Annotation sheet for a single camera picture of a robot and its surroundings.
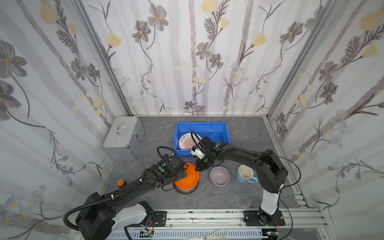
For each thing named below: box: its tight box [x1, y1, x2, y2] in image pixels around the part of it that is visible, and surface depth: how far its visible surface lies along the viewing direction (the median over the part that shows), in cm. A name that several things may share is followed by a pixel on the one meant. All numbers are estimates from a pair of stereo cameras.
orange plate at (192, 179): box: [174, 162, 200, 190], surface depth 86 cm
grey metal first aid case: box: [101, 116, 145, 161], surface depth 92 cm
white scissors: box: [187, 228, 229, 240], surface depth 71 cm
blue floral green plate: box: [174, 179, 199, 195], surface depth 84 cm
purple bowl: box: [209, 166, 231, 187], surface depth 87 cm
